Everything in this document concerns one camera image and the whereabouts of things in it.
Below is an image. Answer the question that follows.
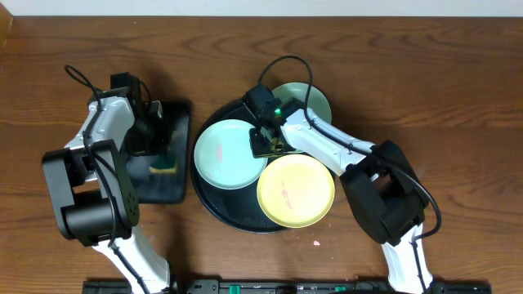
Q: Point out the green yellow sponge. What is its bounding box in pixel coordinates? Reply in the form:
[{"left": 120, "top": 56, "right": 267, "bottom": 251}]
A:
[{"left": 150, "top": 157, "right": 177, "bottom": 174}]

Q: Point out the light blue plate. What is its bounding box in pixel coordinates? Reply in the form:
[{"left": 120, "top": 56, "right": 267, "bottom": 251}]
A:
[{"left": 194, "top": 119, "right": 268, "bottom": 189}]

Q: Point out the yellow plate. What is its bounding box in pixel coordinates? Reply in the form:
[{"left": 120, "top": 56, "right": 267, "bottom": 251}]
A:
[{"left": 257, "top": 154, "right": 335, "bottom": 229}]

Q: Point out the pale green plate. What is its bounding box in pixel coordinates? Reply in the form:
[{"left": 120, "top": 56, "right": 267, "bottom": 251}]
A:
[{"left": 272, "top": 82, "right": 332, "bottom": 123}]

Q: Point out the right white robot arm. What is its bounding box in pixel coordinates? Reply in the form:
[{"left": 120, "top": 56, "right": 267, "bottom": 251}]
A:
[{"left": 242, "top": 83, "right": 441, "bottom": 293}]

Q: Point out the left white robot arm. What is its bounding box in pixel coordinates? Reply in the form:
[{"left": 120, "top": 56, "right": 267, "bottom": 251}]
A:
[{"left": 42, "top": 66, "right": 172, "bottom": 293}]

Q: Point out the black rectangular tray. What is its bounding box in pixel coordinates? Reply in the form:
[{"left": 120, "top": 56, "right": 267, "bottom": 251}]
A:
[{"left": 122, "top": 100, "right": 191, "bottom": 204}]

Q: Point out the black round tray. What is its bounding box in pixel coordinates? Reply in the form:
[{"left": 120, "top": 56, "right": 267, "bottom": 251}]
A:
[{"left": 190, "top": 100, "right": 285, "bottom": 234}]

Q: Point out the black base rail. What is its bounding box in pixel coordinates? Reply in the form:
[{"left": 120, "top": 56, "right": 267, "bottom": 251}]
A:
[{"left": 81, "top": 278, "right": 494, "bottom": 294}]

